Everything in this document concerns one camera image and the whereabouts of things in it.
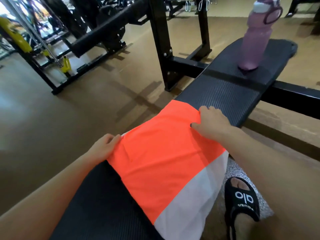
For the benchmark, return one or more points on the orange teal white jersey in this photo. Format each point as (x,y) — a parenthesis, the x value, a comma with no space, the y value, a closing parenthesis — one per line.
(162,162)

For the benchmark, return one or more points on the person's left hand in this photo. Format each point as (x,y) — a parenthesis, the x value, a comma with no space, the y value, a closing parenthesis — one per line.
(102,149)

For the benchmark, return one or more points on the black right slipper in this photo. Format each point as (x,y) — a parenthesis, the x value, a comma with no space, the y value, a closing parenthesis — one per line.
(240,197)

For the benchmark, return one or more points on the rack of black weight plates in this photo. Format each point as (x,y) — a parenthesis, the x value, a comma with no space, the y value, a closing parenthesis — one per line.
(305,7)

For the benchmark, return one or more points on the black power rack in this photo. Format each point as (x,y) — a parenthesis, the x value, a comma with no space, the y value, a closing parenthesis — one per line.
(107,32)

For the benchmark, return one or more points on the yellow safety catch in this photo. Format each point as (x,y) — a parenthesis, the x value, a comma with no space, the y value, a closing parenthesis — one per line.
(66,66)

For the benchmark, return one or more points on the black ribbed bench pad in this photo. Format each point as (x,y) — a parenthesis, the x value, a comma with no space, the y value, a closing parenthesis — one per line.
(225,94)

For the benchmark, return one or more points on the person's right forearm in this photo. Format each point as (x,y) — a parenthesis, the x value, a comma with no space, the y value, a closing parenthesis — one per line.
(280,177)

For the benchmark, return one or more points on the pink water bottle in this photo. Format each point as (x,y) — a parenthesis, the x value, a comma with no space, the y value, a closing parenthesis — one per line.
(252,44)

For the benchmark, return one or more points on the black steel bench frame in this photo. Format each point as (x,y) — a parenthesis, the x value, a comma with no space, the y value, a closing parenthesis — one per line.
(160,34)

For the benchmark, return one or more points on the yellow black gym machine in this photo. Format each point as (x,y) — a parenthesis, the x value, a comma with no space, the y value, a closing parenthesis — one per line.
(15,34)

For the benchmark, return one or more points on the person's left forearm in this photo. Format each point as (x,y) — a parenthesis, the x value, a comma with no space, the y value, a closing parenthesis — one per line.
(42,199)

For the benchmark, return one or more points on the person's right hand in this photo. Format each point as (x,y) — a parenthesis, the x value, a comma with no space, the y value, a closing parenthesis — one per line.
(215,124)

